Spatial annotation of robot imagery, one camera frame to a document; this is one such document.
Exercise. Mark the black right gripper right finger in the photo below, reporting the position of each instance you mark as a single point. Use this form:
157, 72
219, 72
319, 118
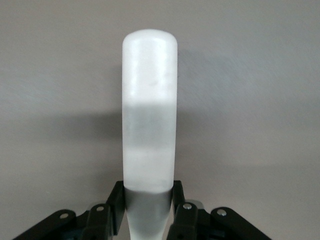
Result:
186, 222

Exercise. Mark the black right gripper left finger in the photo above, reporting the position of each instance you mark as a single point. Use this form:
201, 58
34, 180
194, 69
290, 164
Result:
100, 222

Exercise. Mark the beige brush with black bristles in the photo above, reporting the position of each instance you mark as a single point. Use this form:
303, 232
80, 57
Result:
150, 112

